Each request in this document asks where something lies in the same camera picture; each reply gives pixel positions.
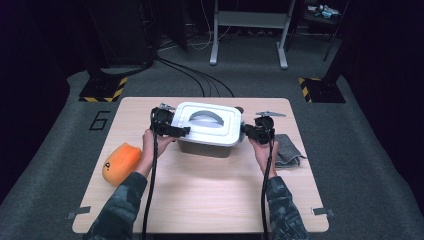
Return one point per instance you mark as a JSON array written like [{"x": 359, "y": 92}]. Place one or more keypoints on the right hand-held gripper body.
[{"x": 266, "y": 130}]

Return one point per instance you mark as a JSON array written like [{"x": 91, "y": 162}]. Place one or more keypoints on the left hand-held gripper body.
[{"x": 161, "y": 120}]

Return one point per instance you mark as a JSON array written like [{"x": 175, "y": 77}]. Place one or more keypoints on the clear plastic storage box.
[{"x": 203, "y": 150}]

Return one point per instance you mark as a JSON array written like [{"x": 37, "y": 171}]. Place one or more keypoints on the grey towel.
[{"x": 288, "y": 151}]

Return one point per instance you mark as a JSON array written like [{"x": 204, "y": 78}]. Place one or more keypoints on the orange plush toy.
[{"x": 120, "y": 165}]

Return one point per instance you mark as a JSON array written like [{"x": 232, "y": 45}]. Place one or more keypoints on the person's right hand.
[{"x": 261, "y": 151}]

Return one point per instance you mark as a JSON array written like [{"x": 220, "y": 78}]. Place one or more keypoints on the person's left hand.
[{"x": 148, "y": 148}]

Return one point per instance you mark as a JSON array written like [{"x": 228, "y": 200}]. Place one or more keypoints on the black tape floor mark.
[{"x": 96, "y": 128}]

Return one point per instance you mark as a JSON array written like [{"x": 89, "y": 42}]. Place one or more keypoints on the black stand with striped base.
[
  {"x": 100, "y": 88},
  {"x": 325, "y": 91}
]

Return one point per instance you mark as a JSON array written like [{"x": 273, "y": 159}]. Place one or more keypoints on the black equipment cabinet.
[{"x": 126, "y": 33}]

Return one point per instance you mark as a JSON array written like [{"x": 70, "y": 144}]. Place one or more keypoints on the dark shelf rack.
[{"x": 320, "y": 25}]

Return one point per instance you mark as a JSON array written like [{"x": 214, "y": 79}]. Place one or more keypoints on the white and blue clutter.
[{"x": 325, "y": 11}]

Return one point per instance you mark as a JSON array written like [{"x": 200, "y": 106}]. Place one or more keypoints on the dark curtain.
[
  {"x": 393, "y": 83},
  {"x": 26, "y": 83}
]

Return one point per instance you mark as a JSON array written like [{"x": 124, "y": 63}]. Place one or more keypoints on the white metal desk frame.
[{"x": 250, "y": 19}]

